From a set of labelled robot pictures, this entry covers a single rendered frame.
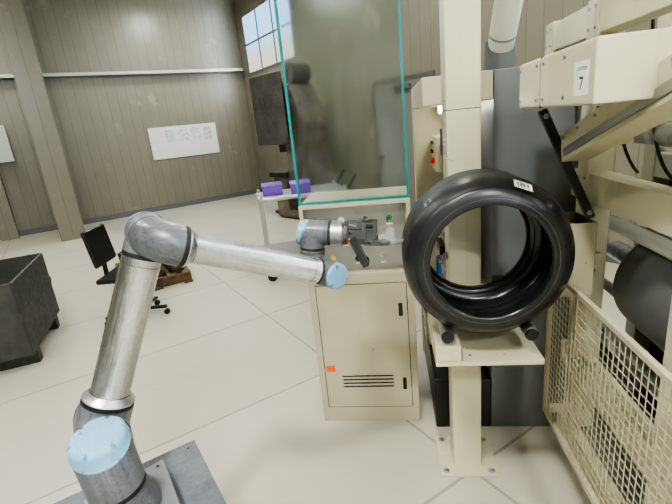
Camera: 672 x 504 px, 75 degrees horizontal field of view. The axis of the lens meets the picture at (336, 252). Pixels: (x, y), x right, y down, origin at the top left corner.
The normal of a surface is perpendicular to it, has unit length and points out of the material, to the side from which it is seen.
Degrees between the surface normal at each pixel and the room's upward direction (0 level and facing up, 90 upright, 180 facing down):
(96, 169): 90
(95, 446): 7
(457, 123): 90
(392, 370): 90
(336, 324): 90
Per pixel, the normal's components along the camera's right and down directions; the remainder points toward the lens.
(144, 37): 0.54, 0.19
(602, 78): -0.11, 0.30
